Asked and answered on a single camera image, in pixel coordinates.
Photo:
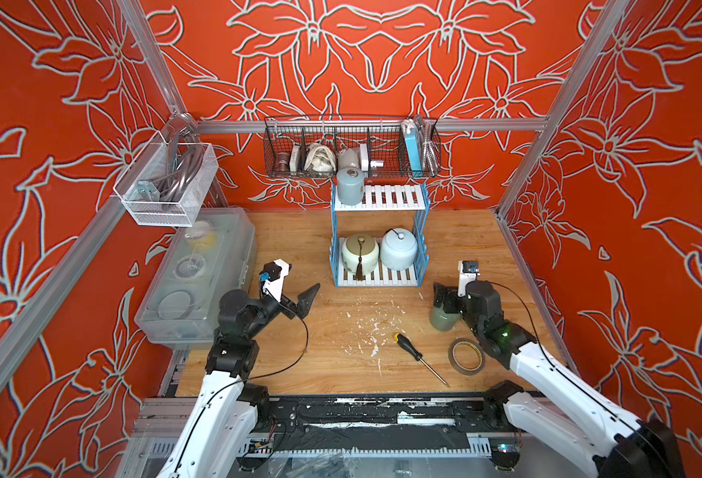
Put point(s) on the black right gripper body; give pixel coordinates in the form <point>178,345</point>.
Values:
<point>454,304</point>

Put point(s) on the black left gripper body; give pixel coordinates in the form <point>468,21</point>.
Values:
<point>263,309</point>

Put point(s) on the green tea canister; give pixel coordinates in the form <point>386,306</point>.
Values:
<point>445,314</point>

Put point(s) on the blue tea canister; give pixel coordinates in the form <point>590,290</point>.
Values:
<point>350,186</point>

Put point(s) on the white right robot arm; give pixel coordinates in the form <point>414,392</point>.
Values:
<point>596,435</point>

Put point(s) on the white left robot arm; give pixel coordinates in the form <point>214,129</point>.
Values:
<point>229,407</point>

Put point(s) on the brown tape roll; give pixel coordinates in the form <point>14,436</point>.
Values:
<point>466,357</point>

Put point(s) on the translucent plastic storage box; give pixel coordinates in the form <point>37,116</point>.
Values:
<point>204,261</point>

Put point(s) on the cream round jar with tassel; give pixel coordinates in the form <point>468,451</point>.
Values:
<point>360,255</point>

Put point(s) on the black yellow screwdriver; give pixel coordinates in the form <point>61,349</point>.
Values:
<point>406,345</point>

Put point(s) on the pale blue round jar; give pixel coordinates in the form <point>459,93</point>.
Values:
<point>399,248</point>

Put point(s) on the small metal spool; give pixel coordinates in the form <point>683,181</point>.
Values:
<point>282,162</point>

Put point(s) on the grey tubes in basket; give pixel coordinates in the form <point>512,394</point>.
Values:
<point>185,160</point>

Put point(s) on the light blue flat box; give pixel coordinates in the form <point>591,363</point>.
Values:
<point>411,135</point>

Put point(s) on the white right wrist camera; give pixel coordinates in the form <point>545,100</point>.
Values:
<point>469,271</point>

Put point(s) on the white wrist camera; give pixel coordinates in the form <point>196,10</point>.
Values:
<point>469,271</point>
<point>272,277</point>

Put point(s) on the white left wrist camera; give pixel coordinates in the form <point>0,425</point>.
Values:
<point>272,277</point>

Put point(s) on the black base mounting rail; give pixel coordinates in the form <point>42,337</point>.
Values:
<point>462,411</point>

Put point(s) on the clear plastic wall basket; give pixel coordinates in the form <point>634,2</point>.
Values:
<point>151,163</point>

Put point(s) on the black wire basket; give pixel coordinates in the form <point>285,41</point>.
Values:
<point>382,148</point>

